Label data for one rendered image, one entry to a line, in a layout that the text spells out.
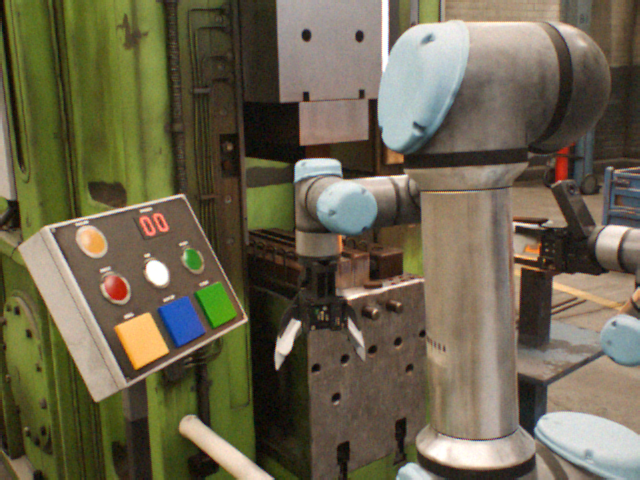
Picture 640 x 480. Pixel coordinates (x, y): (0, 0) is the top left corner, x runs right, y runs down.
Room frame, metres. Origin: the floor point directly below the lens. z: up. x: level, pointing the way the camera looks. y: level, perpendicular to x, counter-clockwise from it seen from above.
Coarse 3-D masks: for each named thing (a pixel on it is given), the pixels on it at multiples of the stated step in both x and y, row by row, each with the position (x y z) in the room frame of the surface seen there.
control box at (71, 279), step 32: (64, 224) 1.11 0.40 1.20; (96, 224) 1.16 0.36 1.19; (128, 224) 1.21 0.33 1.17; (160, 224) 1.27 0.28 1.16; (192, 224) 1.34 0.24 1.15; (32, 256) 1.09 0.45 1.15; (64, 256) 1.07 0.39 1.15; (96, 256) 1.11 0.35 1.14; (128, 256) 1.17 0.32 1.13; (160, 256) 1.23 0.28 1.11; (64, 288) 1.06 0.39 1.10; (96, 288) 1.08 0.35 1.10; (128, 288) 1.12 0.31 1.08; (160, 288) 1.18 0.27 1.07; (192, 288) 1.24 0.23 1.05; (224, 288) 1.31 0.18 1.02; (64, 320) 1.07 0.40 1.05; (96, 320) 1.04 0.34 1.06; (128, 320) 1.09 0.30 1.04; (160, 320) 1.14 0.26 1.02; (96, 352) 1.04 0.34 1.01; (96, 384) 1.04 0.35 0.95; (128, 384) 1.02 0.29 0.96
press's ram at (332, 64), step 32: (256, 0) 1.61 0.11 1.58; (288, 0) 1.56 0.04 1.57; (320, 0) 1.61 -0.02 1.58; (352, 0) 1.67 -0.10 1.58; (256, 32) 1.61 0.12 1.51; (288, 32) 1.56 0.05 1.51; (320, 32) 1.61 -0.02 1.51; (352, 32) 1.66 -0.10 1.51; (256, 64) 1.61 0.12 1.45; (288, 64) 1.56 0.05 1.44; (320, 64) 1.61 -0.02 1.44; (352, 64) 1.66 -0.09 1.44; (256, 96) 1.62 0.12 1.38; (288, 96) 1.56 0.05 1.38; (320, 96) 1.61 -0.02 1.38; (352, 96) 1.66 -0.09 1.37
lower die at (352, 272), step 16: (256, 240) 1.87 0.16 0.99; (272, 240) 1.85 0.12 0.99; (256, 256) 1.74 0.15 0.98; (288, 256) 1.70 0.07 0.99; (352, 256) 1.66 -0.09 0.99; (368, 256) 1.69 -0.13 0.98; (272, 272) 1.68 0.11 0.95; (288, 272) 1.62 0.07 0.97; (336, 272) 1.63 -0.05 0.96; (352, 272) 1.66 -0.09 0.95; (368, 272) 1.69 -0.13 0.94
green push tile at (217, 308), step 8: (208, 288) 1.26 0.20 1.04; (216, 288) 1.28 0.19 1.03; (200, 296) 1.23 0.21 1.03; (208, 296) 1.25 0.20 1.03; (216, 296) 1.26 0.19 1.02; (224, 296) 1.28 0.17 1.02; (200, 304) 1.23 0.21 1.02; (208, 304) 1.24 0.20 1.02; (216, 304) 1.25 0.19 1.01; (224, 304) 1.27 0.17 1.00; (208, 312) 1.22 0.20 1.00; (216, 312) 1.24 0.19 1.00; (224, 312) 1.26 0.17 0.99; (232, 312) 1.27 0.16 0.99; (208, 320) 1.22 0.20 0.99; (216, 320) 1.23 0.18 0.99; (224, 320) 1.24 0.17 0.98
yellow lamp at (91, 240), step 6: (84, 234) 1.12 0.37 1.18; (90, 234) 1.13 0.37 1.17; (96, 234) 1.14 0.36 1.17; (84, 240) 1.11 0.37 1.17; (90, 240) 1.12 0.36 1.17; (96, 240) 1.13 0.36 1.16; (102, 240) 1.14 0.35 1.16; (84, 246) 1.11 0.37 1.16; (90, 246) 1.11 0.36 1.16; (96, 246) 1.12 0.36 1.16; (102, 246) 1.13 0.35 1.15; (96, 252) 1.12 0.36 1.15
